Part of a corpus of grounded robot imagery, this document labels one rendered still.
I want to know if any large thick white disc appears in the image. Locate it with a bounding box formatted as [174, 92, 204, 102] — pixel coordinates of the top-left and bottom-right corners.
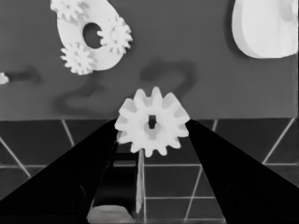
[231, 0, 298, 60]

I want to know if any white round carrier with pins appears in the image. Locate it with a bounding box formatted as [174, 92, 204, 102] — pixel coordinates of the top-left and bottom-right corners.
[50, 0, 130, 72]

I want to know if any medium white toothed gear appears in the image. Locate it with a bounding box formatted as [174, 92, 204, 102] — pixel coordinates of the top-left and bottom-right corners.
[114, 86, 191, 158]

